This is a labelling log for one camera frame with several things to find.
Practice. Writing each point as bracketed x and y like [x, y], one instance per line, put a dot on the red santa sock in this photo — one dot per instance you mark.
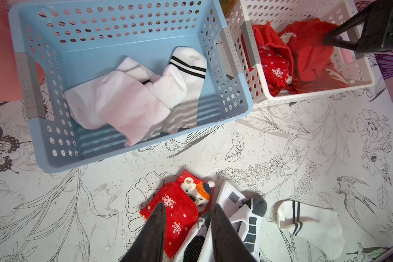
[313, 68]

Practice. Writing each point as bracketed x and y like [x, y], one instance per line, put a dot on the plain white sock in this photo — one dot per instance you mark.
[119, 100]

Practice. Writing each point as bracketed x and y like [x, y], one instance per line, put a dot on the large red snowflake sock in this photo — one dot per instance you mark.
[275, 57]

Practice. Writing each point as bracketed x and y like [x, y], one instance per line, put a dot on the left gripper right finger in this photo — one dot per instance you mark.
[227, 246]

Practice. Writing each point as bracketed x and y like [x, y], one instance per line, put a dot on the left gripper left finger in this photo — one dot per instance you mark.
[149, 245]

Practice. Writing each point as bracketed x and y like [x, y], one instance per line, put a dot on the pink watering can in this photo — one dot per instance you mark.
[10, 89]

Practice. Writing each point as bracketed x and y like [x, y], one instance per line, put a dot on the white ankle sock black stripes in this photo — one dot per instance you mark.
[318, 225]

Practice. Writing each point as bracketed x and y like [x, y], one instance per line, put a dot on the light blue plastic basket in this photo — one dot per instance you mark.
[62, 44]

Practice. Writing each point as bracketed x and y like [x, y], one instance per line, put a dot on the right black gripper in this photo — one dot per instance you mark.
[377, 29]

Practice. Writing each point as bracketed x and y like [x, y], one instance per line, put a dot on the white sock chevron pattern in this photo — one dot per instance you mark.
[245, 215]

